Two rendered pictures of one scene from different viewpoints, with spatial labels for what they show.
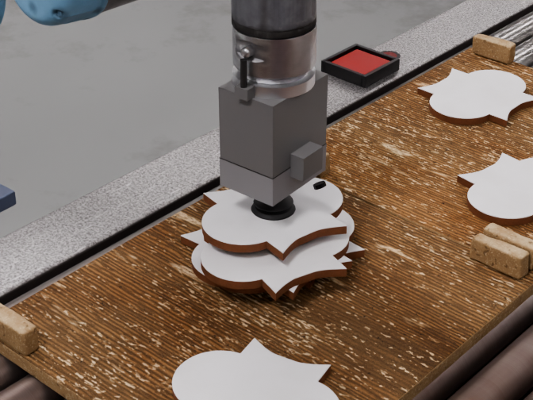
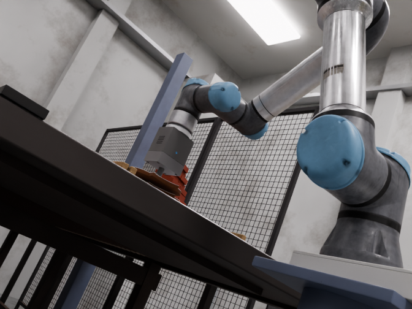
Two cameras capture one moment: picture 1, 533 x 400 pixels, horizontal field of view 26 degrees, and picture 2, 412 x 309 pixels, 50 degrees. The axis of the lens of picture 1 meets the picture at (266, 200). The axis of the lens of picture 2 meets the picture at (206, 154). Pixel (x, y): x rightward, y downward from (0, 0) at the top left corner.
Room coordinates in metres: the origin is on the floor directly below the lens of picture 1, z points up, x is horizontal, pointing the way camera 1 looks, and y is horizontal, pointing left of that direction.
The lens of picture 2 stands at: (2.04, 0.33, 0.74)
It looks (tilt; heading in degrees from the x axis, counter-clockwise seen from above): 18 degrees up; 192
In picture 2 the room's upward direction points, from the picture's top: 23 degrees clockwise
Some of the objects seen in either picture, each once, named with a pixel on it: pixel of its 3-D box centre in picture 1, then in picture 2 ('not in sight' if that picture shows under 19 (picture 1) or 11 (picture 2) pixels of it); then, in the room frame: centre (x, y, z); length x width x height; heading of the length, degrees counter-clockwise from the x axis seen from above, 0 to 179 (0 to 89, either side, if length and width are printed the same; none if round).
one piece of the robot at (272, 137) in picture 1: (281, 128); (168, 149); (0.94, -0.01, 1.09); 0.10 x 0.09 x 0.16; 52
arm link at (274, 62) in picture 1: (272, 47); (182, 124); (0.94, -0.01, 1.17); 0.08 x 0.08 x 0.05
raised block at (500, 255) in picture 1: (499, 255); not in sight; (0.93, -0.23, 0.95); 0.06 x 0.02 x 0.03; 48
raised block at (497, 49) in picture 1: (493, 48); not in sight; (1.42, -0.30, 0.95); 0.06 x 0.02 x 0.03; 48
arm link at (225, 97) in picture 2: not in sight; (221, 100); (1.00, 0.08, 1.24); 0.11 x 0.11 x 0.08; 50
